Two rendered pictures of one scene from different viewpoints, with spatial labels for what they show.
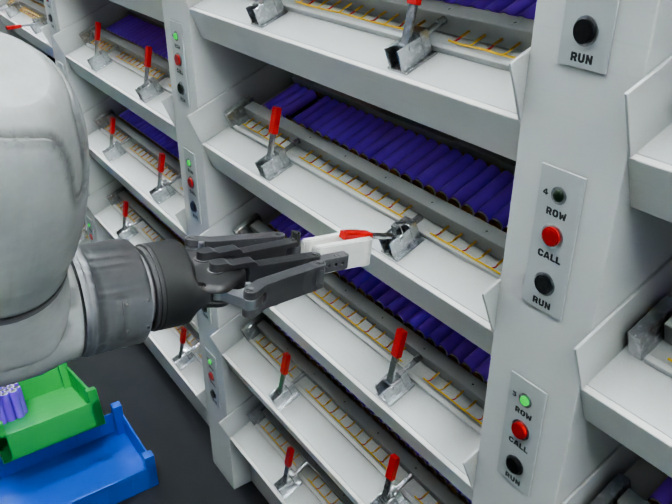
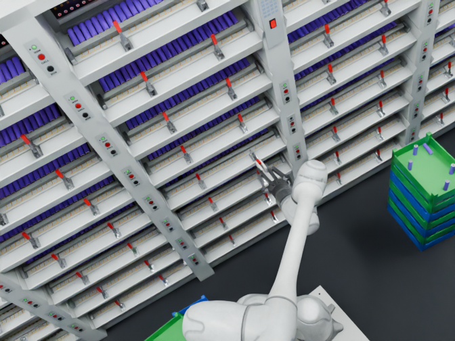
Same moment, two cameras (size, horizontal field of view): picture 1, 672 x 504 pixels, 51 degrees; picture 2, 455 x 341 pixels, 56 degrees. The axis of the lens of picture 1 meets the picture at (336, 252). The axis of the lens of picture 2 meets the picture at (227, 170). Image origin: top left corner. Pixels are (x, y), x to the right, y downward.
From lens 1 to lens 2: 1.59 m
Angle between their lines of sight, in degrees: 51
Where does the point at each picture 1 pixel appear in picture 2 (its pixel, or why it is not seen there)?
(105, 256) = (288, 191)
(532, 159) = (284, 118)
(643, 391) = (308, 126)
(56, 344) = not seen: hidden behind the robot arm
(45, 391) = not seen: outside the picture
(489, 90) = (266, 118)
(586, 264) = (298, 121)
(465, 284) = (271, 147)
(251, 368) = (208, 237)
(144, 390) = (156, 313)
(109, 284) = not seen: hidden behind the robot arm
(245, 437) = (210, 257)
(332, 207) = (229, 171)
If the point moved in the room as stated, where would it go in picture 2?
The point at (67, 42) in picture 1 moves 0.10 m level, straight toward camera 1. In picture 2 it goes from (24, 285) to (45, 279)
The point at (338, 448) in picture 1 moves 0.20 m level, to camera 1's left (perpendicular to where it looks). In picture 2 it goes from (247, 212) to (242, 247)
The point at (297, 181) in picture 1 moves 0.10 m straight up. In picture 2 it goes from (212, 179) to (206, 166)
